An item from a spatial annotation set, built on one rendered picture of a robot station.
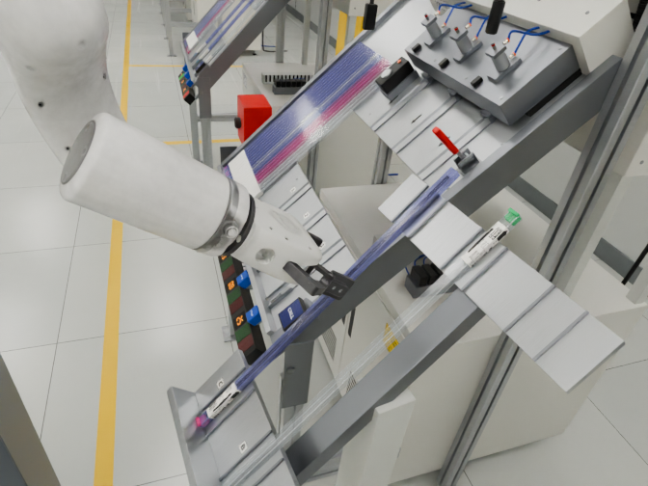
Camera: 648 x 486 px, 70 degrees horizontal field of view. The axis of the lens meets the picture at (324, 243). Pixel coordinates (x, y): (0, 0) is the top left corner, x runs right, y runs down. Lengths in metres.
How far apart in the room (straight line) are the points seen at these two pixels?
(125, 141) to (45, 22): 0.10
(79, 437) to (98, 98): 1.29
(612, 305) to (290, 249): 1.01
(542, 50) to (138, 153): 0.64
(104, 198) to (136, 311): 1.58
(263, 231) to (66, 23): 0.24
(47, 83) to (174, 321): 1.52
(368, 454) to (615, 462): 1.27
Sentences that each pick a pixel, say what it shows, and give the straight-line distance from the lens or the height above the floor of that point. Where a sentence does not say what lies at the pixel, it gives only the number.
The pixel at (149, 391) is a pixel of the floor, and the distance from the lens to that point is 1.72.
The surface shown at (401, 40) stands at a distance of 1.24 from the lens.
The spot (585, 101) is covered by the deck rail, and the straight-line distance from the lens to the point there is 0.85.
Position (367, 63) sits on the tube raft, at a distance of 1.23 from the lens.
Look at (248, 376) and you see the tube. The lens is 0.69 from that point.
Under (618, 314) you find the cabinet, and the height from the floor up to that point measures 0.61.
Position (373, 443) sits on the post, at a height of 0.76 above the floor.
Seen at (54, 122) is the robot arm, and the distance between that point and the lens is 0.52.
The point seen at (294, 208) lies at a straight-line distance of 1.02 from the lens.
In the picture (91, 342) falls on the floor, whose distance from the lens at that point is 1.92.
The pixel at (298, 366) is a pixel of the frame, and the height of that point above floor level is 0.70.
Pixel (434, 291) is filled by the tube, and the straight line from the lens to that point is 0.56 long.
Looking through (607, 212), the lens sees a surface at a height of 0.92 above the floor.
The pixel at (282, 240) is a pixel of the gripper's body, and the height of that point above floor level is 1.06.
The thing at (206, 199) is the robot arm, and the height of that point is 1.12.
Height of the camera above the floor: 1.34
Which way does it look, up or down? 35 degrees down
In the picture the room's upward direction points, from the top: 6 degrees clockwise
